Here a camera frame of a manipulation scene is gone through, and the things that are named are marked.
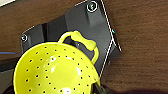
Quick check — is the thin blue cable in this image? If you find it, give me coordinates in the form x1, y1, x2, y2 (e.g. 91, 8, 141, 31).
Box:
0, 51, 22, 57

